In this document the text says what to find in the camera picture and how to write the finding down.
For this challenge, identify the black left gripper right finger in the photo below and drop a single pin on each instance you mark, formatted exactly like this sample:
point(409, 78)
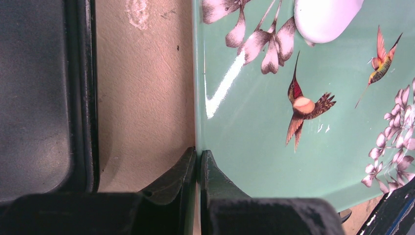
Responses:
point(226, 210)

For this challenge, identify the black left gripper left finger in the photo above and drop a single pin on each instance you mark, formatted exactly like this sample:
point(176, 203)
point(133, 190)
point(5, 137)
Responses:
point(164, 207)

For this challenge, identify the green floral tray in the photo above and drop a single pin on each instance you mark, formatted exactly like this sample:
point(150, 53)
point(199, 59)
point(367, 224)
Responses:
point(288, 118)

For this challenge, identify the black plastic tray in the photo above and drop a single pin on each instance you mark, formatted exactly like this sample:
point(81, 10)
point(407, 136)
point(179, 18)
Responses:
point(48, 97)

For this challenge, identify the white dough ball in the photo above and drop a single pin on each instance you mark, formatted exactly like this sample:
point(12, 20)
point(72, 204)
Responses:
point(322, 21)

